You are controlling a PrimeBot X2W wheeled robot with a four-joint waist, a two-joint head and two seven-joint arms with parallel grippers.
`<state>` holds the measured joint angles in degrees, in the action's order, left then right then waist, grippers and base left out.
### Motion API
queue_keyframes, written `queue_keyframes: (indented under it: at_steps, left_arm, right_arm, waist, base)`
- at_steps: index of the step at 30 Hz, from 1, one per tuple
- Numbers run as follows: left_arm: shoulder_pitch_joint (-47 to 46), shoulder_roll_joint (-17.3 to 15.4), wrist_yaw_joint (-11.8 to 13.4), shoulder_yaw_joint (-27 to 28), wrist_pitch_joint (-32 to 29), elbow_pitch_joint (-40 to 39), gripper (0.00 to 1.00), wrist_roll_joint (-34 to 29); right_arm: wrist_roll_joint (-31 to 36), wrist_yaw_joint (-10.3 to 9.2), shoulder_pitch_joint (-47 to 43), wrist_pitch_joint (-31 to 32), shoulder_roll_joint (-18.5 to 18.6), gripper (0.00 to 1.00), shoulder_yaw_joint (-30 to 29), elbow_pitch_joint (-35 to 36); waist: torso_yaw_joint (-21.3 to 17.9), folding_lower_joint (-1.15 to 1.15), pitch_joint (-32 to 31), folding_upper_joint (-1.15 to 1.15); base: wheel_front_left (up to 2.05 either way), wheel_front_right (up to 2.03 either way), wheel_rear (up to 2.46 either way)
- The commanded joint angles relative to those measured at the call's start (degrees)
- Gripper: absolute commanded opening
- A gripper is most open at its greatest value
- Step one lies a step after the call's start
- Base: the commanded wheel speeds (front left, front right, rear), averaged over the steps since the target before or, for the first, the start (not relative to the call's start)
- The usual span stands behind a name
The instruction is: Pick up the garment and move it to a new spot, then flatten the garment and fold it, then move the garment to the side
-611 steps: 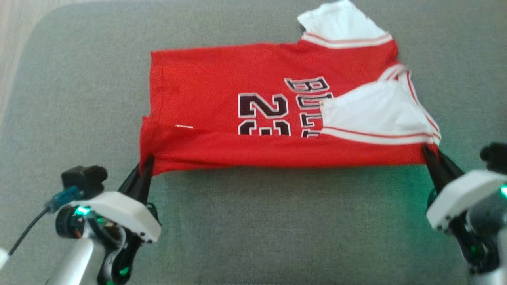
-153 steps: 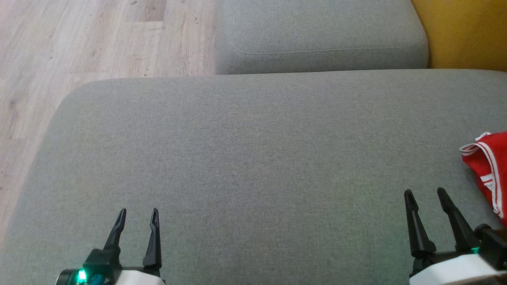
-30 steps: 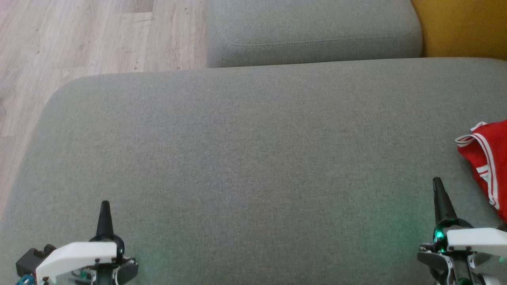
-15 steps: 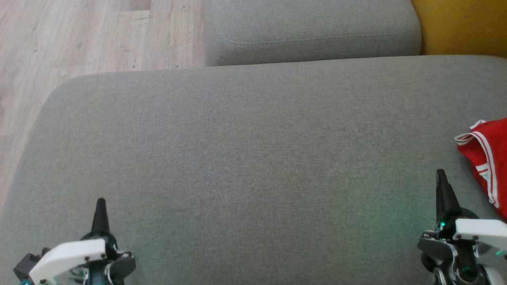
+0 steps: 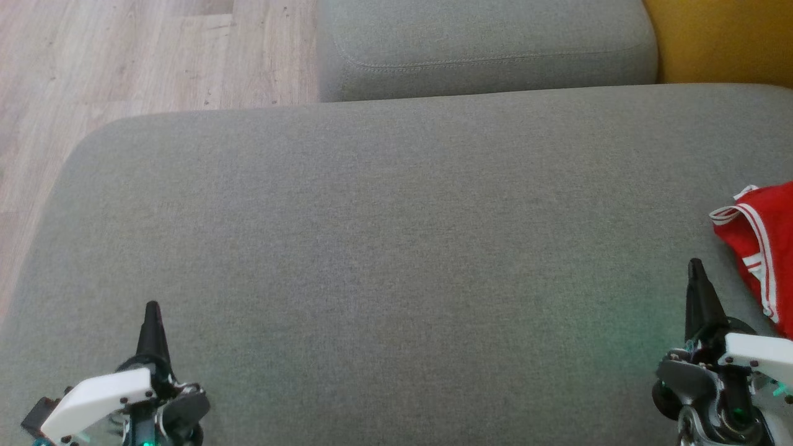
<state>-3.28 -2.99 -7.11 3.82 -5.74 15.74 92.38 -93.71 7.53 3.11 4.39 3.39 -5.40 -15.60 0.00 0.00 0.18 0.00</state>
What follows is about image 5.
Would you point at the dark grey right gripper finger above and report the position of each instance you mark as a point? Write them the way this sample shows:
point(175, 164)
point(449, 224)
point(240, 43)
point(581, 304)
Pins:
point(703, 310)

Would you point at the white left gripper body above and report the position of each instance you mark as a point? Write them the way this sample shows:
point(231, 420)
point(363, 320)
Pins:
point(99, 396)

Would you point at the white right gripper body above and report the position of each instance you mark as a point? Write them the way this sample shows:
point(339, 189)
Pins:
point(762, 356)

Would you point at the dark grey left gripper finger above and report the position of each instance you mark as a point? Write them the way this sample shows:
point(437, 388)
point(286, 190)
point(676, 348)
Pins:
point(153, 341)

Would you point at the red jersey with white sleeves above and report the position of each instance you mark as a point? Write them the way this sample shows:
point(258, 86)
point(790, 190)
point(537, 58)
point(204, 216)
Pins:
point(774, 235)

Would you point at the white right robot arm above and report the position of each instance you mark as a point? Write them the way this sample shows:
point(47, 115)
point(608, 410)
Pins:
point(687, 384)

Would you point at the large yellow sofa back cushion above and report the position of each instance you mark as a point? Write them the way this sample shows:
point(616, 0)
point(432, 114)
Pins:
point(725, 37)

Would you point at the large grey sofa seat cushion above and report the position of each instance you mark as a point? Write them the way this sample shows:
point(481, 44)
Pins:
point(483, 37)

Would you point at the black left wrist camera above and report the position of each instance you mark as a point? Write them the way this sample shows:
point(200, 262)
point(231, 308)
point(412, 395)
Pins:
point(40, 415)

